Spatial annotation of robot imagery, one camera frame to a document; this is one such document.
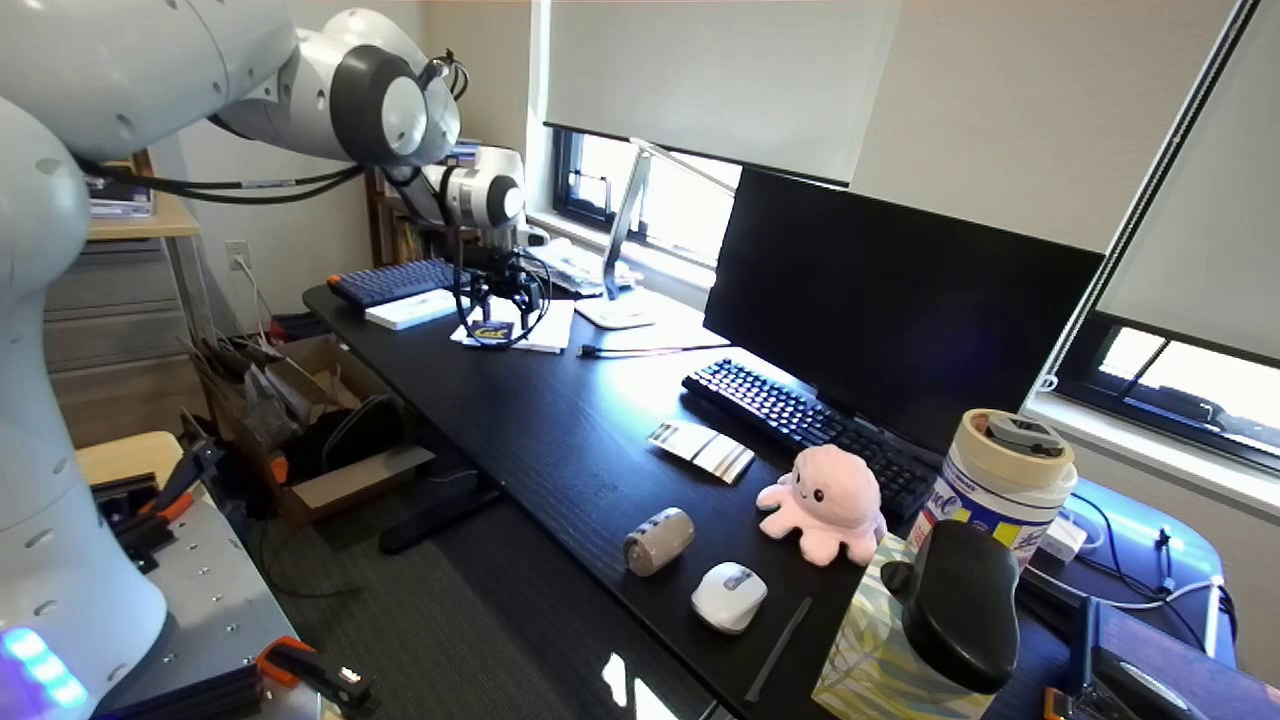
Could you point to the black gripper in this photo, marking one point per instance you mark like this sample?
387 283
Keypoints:
498 273

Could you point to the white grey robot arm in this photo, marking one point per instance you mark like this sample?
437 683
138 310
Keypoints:
102 82

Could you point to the white book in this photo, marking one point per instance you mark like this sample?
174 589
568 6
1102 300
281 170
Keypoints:
412 310

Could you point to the white paper stack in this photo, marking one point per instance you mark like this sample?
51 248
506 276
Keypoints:
548 330

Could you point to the stack of magazines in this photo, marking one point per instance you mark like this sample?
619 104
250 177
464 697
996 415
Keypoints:
568 267

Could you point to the dark blue notebook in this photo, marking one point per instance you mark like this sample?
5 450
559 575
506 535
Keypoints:
381 286

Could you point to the white desk lamp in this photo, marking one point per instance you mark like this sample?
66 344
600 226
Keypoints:
631 300

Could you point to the cardboard box with tools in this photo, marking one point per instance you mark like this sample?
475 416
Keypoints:
308 423

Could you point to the black keyboard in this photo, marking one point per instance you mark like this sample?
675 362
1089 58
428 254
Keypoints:
794 423

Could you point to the white computer mouse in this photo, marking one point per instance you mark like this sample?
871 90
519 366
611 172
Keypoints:
729 596

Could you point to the pink octopus plush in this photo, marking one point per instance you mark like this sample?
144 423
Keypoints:
830 502

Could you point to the black computer monitor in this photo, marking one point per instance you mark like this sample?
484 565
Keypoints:
890 315

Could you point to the black pen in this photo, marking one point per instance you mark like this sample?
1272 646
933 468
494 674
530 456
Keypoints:
778 650

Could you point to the wipes canister with yellow lid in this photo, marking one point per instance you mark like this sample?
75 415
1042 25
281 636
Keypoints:
1000 472

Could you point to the tissue box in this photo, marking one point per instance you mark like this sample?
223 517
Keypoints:
874 674

